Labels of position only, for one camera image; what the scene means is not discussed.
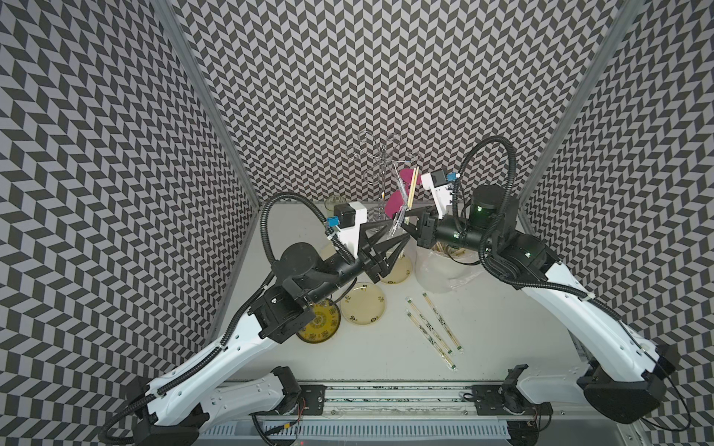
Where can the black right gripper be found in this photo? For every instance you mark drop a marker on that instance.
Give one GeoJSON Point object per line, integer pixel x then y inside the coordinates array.
{"type": "Point", "coordinates": [425, 230]}

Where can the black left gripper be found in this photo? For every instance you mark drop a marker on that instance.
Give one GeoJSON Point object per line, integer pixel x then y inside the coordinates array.
{"type": "Point", "coordinates": [382, 264]}

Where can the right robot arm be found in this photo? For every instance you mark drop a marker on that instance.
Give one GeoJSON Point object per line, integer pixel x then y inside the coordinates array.
{"type": "Point", "coordinates": [627, 377]}

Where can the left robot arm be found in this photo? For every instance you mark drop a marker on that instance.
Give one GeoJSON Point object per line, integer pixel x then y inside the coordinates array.
{"type": "Point", "coordinates": [176, 407]}

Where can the cream plate near chopsticks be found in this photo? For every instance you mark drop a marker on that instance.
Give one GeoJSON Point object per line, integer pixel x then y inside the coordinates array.
{"type": "Point", "coordinates": [365, 304]}

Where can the pink plastic goblet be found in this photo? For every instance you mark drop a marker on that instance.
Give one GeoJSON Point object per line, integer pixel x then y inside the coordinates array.
{"type": "Point", "coordinates": [404, 179]}

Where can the cream plate back right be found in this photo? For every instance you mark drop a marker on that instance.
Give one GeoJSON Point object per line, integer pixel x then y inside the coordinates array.
{"type": "Point", "coordinates": [401, 271]}

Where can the green translucent cup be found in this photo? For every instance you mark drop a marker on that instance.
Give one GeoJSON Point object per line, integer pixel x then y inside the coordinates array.
{"type": "Point", "coordinates": [334, 200]}

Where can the metal cup rack stand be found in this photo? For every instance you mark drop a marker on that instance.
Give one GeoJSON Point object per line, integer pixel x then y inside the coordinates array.
{"type": "Point", "coordinates": [385, 152]}

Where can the yellow dark patterned plate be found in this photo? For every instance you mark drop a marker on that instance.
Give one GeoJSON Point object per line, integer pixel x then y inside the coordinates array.
{"type": "Point", "coordinates": [325, 324]}

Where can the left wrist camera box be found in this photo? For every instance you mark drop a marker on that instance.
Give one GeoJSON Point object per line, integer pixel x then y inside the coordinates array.
{"type": "Point", "coordinates": [347, 220]}

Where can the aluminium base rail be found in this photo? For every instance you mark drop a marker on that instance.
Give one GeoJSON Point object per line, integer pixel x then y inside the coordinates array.
{"type": "Point", "coordinates": [420, 413]}

